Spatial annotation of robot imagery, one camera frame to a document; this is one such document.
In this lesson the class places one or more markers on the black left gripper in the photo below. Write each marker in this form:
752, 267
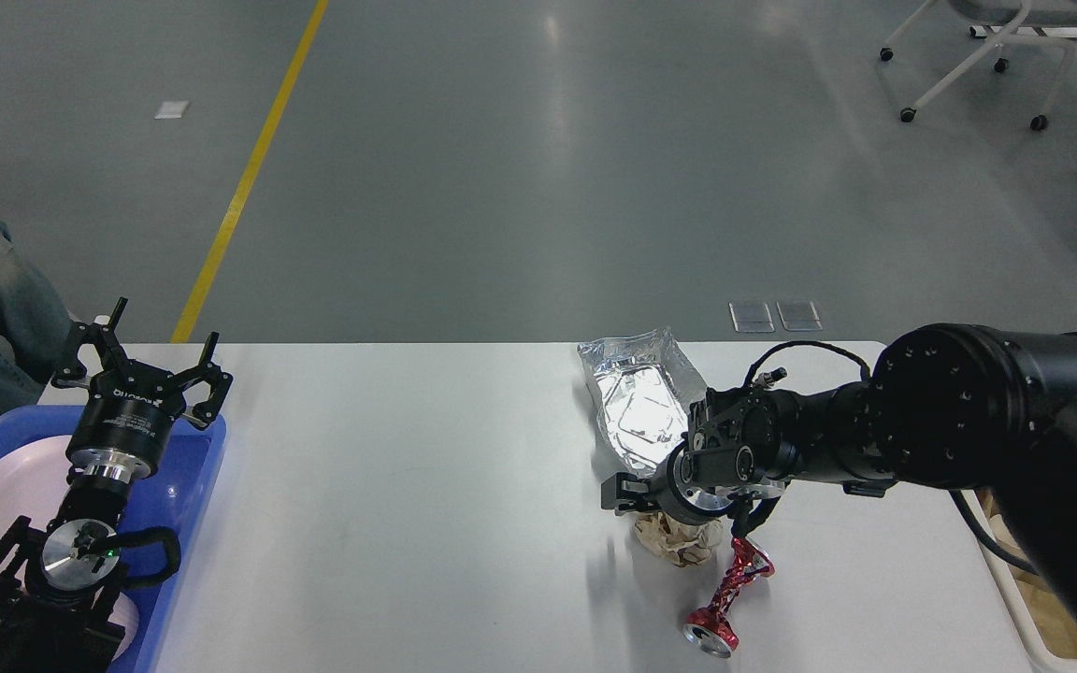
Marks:
122, 430

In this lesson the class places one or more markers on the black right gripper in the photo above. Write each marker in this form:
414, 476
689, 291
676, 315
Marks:
748, 506

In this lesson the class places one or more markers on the brown paper ball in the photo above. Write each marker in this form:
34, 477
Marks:
682, 545

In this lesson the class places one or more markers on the aluminium foil container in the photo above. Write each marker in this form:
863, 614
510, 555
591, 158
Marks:
642, 388

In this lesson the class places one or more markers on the pink plate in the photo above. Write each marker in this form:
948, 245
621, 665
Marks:
61, 573

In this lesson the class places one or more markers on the brown paper bag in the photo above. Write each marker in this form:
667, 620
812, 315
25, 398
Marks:
1055, 625

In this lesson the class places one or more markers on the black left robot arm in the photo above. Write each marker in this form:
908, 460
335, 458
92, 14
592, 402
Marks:
94, 359

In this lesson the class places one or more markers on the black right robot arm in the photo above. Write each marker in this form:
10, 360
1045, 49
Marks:
989, 417

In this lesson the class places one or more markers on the blue plastic tray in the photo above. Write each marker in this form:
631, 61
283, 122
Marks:
188, 486

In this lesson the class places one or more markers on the crushed red can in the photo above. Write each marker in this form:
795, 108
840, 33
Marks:
708, 628

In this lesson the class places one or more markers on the left floor socket plate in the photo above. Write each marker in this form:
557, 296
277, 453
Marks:
751, 317

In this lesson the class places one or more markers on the floor socket plate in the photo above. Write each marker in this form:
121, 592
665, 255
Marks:
751, 317
800, 316

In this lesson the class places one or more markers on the right floor socket plate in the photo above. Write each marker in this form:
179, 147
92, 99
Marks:
800, 316

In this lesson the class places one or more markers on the white floor marker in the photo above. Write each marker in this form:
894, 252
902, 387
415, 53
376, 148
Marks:
171, 110

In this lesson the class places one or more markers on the beige plastic bin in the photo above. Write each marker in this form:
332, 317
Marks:
1038, 655

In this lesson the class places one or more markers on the white office chair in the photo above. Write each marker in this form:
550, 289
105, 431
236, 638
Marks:
1009, 15

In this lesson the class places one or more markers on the white chair base bar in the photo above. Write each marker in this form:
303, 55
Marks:
982, 31

